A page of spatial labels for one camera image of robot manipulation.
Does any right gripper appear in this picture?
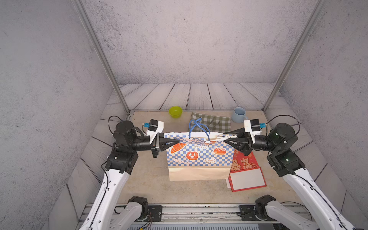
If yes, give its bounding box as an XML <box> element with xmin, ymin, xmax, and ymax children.
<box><xmin>224</xmin><ymin>127</ymin><xmax>280</xmax><ymax>158</ymax></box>

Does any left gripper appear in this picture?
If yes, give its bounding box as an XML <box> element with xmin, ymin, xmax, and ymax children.
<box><xmin>129</xmin><ymin>134</ymin><xmax>178</xmax><ymax>160</ymax></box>

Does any red paper gift bag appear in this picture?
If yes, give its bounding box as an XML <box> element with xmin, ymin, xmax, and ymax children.
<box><xmin>228</xmin><ymin>150</ymin><xmax>266</xmax><ymax>192</ymax></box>

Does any blue checkered paper bag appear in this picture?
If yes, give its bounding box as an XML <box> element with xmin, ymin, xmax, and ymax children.
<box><xmin>165</xmin><ymin>118</ymin><xmax>235</xmax><ymax>181</ymax></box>

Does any white Happy Every Day bag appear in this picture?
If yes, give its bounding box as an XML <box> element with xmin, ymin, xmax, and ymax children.
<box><xmin>225</xmin><ymin>178</ymin><xmax>231</xmax><ymax>188</ymax></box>

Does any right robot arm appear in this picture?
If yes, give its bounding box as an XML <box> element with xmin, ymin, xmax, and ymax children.
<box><xmin>224</xmin><ymin>119</ymin><xmax>355</xmax><ymax>230</ymax></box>

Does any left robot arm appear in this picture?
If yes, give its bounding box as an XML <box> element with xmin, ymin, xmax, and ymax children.
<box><xmin>81</xmin><ymin>119</ymin><xmax>179</xmax><ymax>230</ymax></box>

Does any light blue mug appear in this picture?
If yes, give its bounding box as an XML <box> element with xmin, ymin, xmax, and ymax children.
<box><xmin>231</xmin><ymin>107</ymin><xmax>248</xmax><ymax>124</ymax></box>

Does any green plastic bowl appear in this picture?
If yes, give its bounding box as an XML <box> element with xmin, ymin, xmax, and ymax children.
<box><xmin>169</xmin><ymin>106</ymin><xmax>183</xmax><ymax>118</ymax></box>

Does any green checkered cloth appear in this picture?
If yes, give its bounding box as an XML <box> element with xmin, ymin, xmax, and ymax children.
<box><xmin>190</xmin><ymin>113</ymin><xmax>231</xmax><ymax>133</ymax></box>

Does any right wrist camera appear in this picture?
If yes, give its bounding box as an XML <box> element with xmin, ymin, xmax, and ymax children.
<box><xmin>244</xmin><ymin>119</ymin><xmax>267</xmax><ymax>144</ymax></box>

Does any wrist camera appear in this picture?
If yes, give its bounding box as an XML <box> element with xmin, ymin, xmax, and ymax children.
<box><xmin>143</xmin><ymin>119</ymin><xmax>164</xmax><ymax>144</ymax></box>
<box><xmin>244</xmin><ymin>119</ymin><xmax>267</xmax><ymax>144</ymax></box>

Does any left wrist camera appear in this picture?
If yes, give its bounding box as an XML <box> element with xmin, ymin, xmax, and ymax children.
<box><xmin>143</xmin><ymin>119</ymin><xmax>164</xmax><ymax>144</ymax></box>

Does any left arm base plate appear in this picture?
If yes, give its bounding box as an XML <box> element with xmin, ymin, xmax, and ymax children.
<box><xmin>143</xmin><ymin>205</ymin><xmax>163</xmax><ymax>222</ymax></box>

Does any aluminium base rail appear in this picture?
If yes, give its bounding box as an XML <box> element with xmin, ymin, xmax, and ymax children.
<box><xmin>75</xmin><ymin>202</ymin><xmax>331</xmax><ymax>230</ymax></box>

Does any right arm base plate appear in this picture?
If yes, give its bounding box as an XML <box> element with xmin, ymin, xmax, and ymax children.
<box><xmin>237</xmin><ymin>205</ymin><xmax>258</xmax><ymax>221</ymax></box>

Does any right frame post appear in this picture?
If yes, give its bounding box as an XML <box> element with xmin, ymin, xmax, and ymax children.
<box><xmin>262</xmin><ymin>0</ymin><xmax>327</xmax><ymax>112</ymax></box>

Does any frame post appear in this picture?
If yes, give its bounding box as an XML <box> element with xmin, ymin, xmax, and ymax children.
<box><xmin>72</xmin><ymin>0</ymin><xmax>130</xmax><ymax>115</ymax></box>
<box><xmin>262</xmin><ymin>0</ymin><xmax>327</xmax><ymax>112</ymax></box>

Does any left frame post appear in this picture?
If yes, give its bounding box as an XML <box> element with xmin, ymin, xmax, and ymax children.
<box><xmin>72</xmin><ymin>0</ymin><xmax>130</xmax><ymax>115</ymax></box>

